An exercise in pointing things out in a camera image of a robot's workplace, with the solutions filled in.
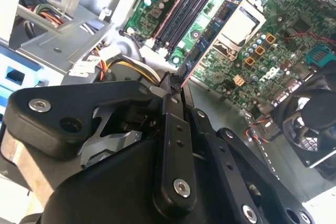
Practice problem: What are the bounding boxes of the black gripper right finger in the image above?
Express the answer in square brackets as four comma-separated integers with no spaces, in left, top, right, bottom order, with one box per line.
[175,77,313,224]

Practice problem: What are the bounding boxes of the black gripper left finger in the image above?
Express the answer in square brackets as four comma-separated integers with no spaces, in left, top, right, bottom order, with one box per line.
[4,73,198,213]

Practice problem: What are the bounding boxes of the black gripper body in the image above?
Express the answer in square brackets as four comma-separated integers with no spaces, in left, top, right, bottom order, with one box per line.
[39,101,237,224]

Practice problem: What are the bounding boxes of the blue RAM stick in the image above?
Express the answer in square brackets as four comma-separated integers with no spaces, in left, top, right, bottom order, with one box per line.
[181,0,249,86]

